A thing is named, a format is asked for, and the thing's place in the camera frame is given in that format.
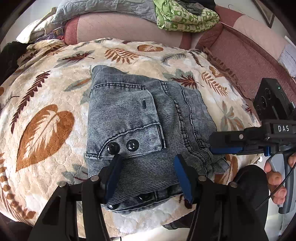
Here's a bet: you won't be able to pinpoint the cream pillow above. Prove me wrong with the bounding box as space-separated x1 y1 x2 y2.
16 7 57 44

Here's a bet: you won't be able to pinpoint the grey-blue denim pants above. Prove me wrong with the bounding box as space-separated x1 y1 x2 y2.
85 65 229 214

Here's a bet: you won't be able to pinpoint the black camera box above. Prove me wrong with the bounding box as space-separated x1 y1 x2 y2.
253 78 292 121

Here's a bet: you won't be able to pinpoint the operator's black trouser leg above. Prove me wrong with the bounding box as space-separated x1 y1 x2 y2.
164 165 268 240

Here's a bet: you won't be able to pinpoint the purple patterned cloth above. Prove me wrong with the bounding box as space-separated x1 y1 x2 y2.
35 27 64 43

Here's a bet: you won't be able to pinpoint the black and grey clothes pile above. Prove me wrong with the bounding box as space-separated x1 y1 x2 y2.
177 0 216 15

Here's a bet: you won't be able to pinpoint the black garment on left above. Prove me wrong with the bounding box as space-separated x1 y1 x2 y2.
0 41 29 84

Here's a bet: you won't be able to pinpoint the operator's right hand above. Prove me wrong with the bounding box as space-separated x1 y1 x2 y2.
264 153 295 205

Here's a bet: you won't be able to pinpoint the dark picture frame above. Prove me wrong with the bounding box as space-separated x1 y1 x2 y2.
252 0 275 28

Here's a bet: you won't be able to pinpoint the green patterned folded cloth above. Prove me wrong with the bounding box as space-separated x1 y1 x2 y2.
154 1 220 33

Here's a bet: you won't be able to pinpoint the grey quilted blanket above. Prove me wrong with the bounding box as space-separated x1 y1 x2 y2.
52 0 157 23

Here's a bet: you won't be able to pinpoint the cream leaf-print blanket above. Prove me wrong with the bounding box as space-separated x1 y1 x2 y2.
1 38 259 226

